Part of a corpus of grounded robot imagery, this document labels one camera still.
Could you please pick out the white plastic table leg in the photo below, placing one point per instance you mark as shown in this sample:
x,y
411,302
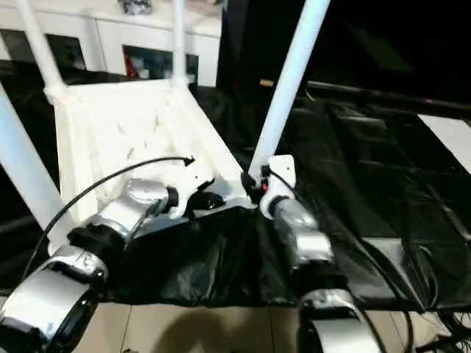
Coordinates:
x,y
287,84
25,154
179,40
38,48

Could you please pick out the white plastic table top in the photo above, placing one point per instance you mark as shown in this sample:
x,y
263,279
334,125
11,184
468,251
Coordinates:
x,y
129,128

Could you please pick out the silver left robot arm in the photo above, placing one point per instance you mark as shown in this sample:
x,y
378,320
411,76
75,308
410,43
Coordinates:
x,y
121,213

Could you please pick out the small tan label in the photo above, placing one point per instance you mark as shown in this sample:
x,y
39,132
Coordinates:
x,y
266,82

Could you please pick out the black work mat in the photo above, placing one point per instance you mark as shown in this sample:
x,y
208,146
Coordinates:
x,y
368,165

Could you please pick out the dark low shelf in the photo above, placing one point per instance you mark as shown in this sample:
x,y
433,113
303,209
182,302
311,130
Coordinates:
x,y
386,93

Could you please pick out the red bottle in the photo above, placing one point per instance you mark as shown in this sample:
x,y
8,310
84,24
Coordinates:
x,y
129,66

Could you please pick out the white flat board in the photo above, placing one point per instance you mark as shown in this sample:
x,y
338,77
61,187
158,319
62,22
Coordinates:
x,y
449,136

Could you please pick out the white glass-door cabinet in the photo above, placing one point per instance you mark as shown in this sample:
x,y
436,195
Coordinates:
x,y
92,25

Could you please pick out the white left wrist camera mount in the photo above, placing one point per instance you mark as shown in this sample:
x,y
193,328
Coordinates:
x,y
191,180

